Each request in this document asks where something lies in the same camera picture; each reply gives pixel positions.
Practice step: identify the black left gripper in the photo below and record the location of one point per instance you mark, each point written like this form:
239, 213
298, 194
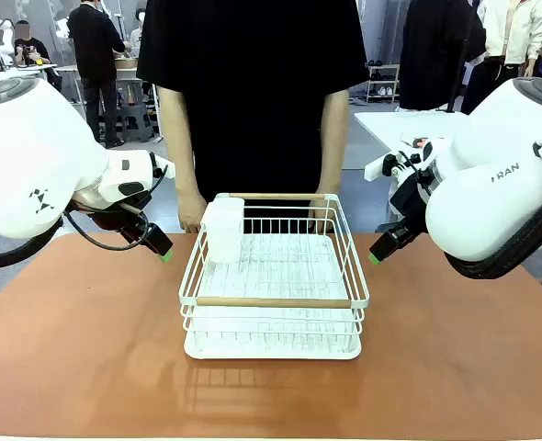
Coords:
124, 222

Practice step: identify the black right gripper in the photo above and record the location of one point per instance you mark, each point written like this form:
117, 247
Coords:
413, 200

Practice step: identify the white drip tray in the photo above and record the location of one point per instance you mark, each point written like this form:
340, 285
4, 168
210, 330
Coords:
275, 351

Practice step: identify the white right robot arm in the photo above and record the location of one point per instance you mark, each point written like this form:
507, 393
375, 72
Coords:
496, 193

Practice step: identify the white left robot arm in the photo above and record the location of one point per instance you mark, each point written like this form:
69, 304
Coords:
32, 138

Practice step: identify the person's right forearm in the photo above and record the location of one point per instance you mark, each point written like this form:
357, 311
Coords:
177, 151

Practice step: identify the person's left forearm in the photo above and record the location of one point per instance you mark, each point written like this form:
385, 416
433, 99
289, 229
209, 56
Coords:
334, 147

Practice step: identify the person's right hand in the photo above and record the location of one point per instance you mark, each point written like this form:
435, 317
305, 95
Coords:
191, 213

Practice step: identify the person's left hand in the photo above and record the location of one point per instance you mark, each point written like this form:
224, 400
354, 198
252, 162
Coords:
324, 206

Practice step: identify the white plastic cutlery holder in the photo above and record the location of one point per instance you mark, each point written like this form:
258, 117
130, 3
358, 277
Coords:
225, 229

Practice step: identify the white background table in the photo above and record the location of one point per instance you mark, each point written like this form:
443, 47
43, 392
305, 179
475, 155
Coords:
404, 126

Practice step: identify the grey plastic stool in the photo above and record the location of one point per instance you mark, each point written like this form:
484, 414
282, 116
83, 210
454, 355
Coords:
138, 121

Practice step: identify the white shoe rack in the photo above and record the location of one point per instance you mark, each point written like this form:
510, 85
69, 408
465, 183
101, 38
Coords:
383, 82

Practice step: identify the person torso black t-shirt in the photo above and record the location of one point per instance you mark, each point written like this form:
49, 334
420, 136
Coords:
252, 92

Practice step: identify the person in dark coat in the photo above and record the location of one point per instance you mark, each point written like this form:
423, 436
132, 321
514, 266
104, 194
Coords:
432, 50

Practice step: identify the standing person black clothes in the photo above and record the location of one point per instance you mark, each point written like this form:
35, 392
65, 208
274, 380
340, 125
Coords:
94, 46

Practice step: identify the white background desk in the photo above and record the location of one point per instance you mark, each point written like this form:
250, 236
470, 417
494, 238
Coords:
18, 71

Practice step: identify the seated person in black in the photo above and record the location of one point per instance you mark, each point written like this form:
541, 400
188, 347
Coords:
30, 48

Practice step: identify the person in white jacket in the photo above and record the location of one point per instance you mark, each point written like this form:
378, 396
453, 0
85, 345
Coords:
514, 32

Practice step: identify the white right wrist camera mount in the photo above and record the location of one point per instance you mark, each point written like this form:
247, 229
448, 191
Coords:
376, 167

